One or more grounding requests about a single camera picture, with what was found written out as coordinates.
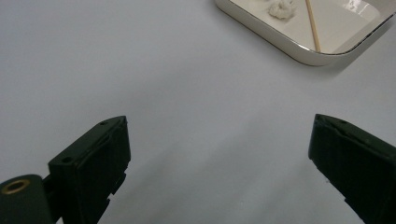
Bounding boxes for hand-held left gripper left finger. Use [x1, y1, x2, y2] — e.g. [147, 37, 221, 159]
[47, 115, 132, 224]

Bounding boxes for white enamel tray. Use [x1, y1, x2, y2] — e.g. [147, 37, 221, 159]
[214, 0, 396, 67]

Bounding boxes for white cotton ball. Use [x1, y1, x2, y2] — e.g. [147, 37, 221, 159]
[268, 0, 297, 21]

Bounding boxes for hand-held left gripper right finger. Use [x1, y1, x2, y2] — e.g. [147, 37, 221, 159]
[307, 113, 396, 224]

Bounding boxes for thin wooden stick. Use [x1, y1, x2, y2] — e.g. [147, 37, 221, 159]
[304, 0, 322, 53]

